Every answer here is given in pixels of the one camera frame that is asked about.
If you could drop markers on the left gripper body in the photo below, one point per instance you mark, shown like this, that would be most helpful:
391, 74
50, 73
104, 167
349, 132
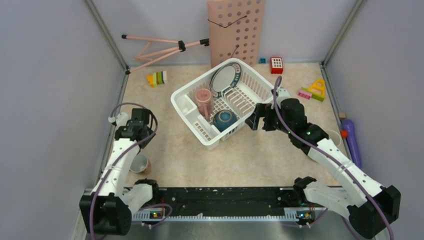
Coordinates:
145, 142

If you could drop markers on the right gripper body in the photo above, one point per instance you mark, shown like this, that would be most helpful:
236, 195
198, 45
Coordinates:
271, 122

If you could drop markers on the pink mug white inside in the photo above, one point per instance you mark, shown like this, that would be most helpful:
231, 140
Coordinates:
141, 165

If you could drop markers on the cream cup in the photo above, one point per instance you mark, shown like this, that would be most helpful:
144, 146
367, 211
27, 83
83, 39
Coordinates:
335, 137

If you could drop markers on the dark bowl beige inside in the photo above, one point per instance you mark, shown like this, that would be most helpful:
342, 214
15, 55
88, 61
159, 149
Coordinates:
224, 119

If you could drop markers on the white plate green rim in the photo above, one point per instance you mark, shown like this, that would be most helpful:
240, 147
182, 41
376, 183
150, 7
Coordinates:
227, 78

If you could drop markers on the white plastic dish rack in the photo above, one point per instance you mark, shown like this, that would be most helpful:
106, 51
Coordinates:
251, 89

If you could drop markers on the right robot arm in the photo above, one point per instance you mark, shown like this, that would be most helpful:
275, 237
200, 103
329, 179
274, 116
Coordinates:
369, 206

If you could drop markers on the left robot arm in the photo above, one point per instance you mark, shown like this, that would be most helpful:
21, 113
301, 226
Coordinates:
108, 210

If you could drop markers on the pink toy brick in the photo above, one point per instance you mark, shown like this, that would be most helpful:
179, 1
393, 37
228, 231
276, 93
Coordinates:
305, 94

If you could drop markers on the green toy brick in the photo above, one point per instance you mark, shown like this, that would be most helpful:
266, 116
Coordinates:
315, 95

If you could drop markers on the yellow toy triangle block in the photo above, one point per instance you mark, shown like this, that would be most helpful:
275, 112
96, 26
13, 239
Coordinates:
318, 88

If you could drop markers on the red toy block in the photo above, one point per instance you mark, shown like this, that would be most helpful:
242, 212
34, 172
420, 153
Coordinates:
276, 65

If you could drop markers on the small wooden cube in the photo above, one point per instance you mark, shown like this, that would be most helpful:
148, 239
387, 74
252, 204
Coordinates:
342, 116

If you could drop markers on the striped toy block stack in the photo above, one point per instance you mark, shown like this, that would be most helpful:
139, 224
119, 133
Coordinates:
157, 78

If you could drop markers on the small red toy ball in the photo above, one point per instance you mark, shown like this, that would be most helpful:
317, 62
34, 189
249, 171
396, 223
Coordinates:
344, 134

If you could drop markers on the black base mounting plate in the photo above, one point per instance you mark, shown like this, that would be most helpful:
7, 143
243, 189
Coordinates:
275, 196

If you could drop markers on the pink pegboard panel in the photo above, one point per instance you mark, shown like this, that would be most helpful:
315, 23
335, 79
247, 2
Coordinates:
235, 28

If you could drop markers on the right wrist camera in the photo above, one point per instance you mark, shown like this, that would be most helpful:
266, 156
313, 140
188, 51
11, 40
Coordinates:
279, 95

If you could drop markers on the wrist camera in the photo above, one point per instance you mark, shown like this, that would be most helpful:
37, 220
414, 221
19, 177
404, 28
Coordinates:
279, 95
120, 120

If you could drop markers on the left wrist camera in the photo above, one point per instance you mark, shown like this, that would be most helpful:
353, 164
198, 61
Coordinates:
120, 120

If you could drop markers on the purple toy handle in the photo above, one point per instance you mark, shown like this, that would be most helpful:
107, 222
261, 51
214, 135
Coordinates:
348, 125

